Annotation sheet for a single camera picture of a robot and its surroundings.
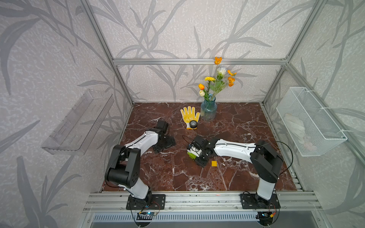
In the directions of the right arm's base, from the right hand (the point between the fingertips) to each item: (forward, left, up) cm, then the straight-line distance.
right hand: (199, 160), depth 88 cm
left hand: (+9, +19, +2) cm, 21 cm away
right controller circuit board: (-28, -35, -7) cm, 45 cm away
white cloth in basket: (+10, -54, +22) cm, 59 cm away
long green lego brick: (+1, +4, +4) cm, 6 cm away
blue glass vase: (+34, -8, +10) cm, 37 cm away
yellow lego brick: (-2, -10, -1) cm, 10 cm away
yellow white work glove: (+37, +6, -1) cm, 37 cm away
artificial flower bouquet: (+41, -12, +25) cm, 50 cm away
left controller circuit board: (-27, +25, 0) cm, 37 cm away
